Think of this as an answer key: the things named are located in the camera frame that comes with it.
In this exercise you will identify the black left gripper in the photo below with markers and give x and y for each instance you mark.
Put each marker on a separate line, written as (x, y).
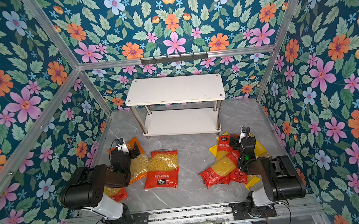
(133, 151)

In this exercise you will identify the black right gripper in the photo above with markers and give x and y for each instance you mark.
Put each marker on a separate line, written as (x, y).
(245, 143)

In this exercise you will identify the yellow spaghetti bag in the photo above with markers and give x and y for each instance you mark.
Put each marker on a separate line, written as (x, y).
(252, 181)
(214, 149)
(260, 150)

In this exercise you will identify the red spaghetti bag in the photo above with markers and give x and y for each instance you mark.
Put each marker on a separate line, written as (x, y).
(235, 176)
(220, 169)
(226, 144)

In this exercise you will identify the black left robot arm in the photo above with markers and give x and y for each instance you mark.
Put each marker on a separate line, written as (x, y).
(85, 189)

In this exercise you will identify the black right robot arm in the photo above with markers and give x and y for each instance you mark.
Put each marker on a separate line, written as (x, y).
(278, 176)

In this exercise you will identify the white two-tier shelf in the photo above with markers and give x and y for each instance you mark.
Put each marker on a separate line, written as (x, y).
(145, 93)

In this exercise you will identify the orange macaroni bag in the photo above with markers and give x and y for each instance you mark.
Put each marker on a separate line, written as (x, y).
(133, 170)

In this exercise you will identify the red macaroni bag left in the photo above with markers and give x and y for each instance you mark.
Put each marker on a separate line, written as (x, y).
(117, 194)

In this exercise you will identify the red fusilli bag centre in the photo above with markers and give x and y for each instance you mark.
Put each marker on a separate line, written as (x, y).
(162, 170)

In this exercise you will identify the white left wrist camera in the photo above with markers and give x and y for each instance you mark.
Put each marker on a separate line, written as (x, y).
(121, 145)

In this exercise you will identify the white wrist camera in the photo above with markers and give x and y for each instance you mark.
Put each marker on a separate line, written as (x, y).
(121, 145)
(245, 131)

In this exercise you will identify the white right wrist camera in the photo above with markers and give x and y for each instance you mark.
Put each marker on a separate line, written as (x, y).
(245, 131)

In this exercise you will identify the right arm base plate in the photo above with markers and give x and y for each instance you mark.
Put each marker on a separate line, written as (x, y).
(245, 210)

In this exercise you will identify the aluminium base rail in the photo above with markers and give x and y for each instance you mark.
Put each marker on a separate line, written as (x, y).
(225, 213)

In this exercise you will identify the black hook rail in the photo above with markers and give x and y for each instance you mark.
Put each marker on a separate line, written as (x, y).
(174, 58)

